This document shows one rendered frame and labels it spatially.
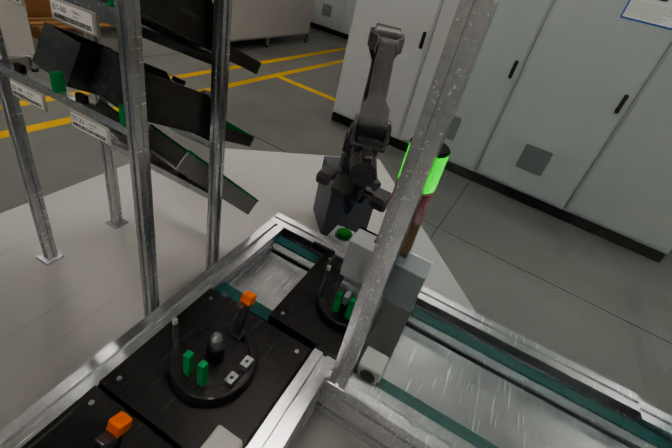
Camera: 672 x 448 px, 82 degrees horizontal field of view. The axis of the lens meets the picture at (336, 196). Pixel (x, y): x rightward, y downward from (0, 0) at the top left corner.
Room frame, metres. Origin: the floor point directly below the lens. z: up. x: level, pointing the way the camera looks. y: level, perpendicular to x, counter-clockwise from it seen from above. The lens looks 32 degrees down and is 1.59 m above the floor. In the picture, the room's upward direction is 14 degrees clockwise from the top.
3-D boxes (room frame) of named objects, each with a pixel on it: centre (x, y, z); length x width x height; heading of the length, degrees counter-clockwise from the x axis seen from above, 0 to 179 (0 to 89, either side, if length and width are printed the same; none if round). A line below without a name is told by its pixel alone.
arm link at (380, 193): (0.80, -0.04, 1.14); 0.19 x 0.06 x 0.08; 70
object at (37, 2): (4.89, 3.79, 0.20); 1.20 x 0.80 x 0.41; 156
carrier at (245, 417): (0.37, 0.13, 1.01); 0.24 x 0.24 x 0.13; 70
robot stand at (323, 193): (0.99, -0.03, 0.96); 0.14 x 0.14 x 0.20; 21
